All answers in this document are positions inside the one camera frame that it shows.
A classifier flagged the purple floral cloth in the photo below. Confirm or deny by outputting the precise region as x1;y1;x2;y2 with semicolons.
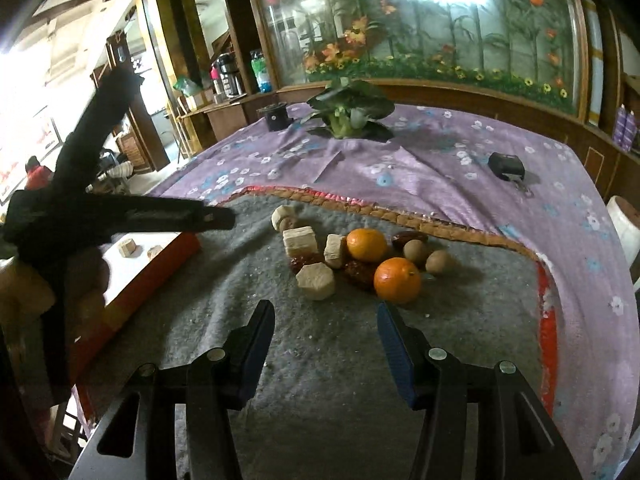
145;101;640;480

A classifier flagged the small beige pastry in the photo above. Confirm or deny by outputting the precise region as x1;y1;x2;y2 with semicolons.
323;233;348;269

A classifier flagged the wooden sideboard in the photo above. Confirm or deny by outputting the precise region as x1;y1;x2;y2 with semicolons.
177;91;271;157

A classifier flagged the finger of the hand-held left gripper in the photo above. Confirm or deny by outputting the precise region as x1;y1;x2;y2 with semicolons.
90;196;237;237
54;66;147;198

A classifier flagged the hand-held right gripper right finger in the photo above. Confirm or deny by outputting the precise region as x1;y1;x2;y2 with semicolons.
376;302;583;480

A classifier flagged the brown walnut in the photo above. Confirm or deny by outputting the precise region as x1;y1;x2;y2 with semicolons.
425;250;452;275

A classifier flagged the square beige pastry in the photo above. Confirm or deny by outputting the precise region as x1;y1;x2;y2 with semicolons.
282;226;319;260

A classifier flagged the person's left hand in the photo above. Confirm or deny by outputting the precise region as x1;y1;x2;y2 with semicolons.
0;249;109;346

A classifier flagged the green plastic bag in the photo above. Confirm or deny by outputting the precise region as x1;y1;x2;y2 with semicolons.
173;75;207;97

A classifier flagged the red date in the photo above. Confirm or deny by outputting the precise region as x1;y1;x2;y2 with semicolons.
391;230;429;248
290;252;326;273
342;259;377;291

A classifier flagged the red object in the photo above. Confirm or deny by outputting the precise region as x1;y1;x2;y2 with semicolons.
25;155;55;191

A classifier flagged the hexagonal beige pastry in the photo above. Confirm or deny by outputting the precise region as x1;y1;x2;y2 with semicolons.
295;263;336;302

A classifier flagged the white cylinder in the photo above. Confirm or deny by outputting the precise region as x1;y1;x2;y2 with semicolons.
604;195;640;272

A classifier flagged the flower mural panel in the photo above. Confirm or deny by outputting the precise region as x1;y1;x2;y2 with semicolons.
242;0;593;118

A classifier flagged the purple spray can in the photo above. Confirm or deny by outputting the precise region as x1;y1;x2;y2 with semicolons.
623;109;639;154
612;104;629;149

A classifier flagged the round beige pastry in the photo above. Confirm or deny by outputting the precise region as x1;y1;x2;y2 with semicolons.
271;205;300;232

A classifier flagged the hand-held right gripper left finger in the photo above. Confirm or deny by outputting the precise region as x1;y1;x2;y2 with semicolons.
70;300;277;480

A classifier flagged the green blue plastic bottle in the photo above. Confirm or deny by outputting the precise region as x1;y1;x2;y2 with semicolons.
249;50;274;94

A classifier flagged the red box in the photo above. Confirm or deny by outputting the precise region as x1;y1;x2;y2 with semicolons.
65;231;202;426

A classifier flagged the orange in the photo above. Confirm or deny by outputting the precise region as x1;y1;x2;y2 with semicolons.
373;257;422;305
346;228;389;263

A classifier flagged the green bok choy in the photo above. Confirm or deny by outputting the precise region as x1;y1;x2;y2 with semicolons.
300;77;397;143

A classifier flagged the grey felt mat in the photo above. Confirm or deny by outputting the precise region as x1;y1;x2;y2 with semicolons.
75;194;557;480

